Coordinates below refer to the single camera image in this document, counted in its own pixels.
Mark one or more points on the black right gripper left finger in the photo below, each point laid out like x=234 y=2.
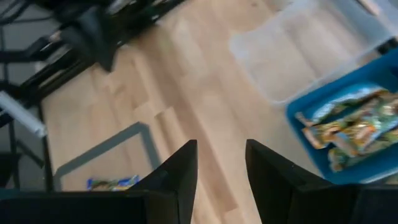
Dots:
x=124 y=208

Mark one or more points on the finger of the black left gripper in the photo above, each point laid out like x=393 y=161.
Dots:
x=105 y=43
x=87 y=40

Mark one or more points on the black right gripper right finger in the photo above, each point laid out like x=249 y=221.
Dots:
x=311 y=205

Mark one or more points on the light blue orange granola bar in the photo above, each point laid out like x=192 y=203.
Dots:
x=357 y=130
x=335 y=102
x=367 y=155

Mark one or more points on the light blue snack bag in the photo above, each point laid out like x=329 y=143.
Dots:
x=112 y=183

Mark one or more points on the tan baking mat grey border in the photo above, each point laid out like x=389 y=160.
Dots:
x=102 y=161

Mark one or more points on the teal plastic bin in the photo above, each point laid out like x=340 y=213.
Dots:
x=304 y=140

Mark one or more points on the silver aluminium extrusion bar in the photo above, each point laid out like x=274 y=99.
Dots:
x=21 y=115

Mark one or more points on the clear plastic bin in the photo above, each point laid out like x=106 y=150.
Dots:
x=295 y=56

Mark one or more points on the black aluminium table frame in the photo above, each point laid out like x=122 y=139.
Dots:
x=56 y=76

